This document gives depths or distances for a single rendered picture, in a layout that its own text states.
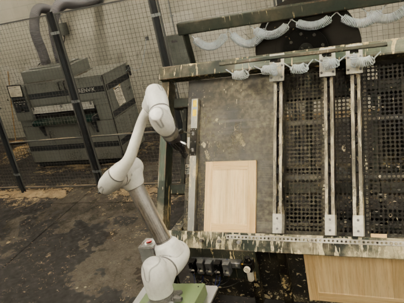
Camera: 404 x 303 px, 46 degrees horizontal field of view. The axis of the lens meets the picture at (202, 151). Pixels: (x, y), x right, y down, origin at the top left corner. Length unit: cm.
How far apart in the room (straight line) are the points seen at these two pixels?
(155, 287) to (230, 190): 90
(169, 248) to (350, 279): 129
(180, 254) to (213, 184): 65
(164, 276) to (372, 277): 142
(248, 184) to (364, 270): 94
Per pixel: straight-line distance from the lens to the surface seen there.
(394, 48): 317
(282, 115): 320
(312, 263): 344
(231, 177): 330
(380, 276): 342
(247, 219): 323
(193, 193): 337
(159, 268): 276
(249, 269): 317
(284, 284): 356
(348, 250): 306
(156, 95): 239
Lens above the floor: 255
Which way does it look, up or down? 20 degrees down
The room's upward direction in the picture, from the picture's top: 12 degrees counter-clockwise
